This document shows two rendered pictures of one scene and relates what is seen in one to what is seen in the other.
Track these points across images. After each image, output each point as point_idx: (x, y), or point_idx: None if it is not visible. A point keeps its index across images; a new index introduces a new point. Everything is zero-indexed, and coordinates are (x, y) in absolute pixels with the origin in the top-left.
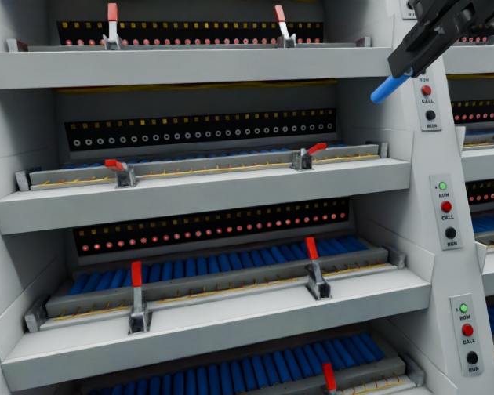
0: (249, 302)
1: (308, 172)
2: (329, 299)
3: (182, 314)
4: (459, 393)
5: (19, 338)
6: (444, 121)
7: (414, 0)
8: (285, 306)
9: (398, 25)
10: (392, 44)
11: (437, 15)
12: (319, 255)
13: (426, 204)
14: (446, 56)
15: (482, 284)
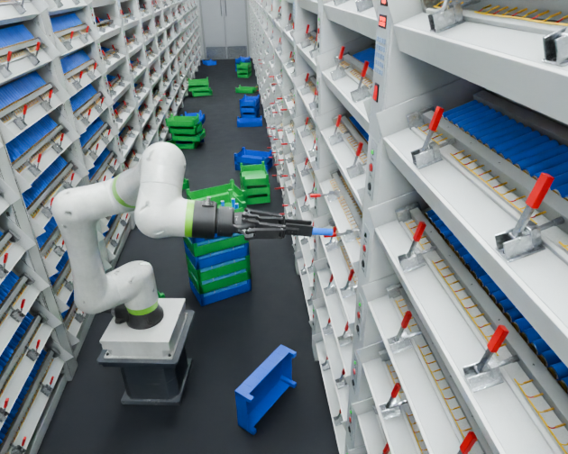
0: (343, 272)
1: (343, 241)
2: (342, 297)
3: (336, 256)
4: (351, 385)
5: (326, 225)
6: (367, 274)
7: (279, 213)
8: (339, 284)
9: (366, 195)
10: (362, 205)
11: (278, 222)
12: None
13: (357, 304)
14: (378, 237)
15: (361, 367)
